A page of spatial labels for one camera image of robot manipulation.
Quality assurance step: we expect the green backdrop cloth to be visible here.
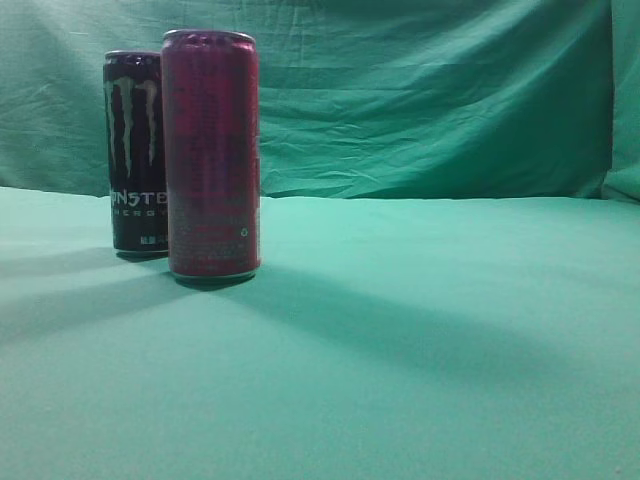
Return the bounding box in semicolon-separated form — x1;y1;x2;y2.
1;1;614;199

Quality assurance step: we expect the black silver Monster can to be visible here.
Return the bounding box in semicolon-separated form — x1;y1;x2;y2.
103;50;168;257

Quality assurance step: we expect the green table cloth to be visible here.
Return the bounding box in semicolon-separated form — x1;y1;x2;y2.
1;188;639;479

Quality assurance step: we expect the pink Monster can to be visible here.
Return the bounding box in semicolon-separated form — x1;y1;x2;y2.
161;29;260;281

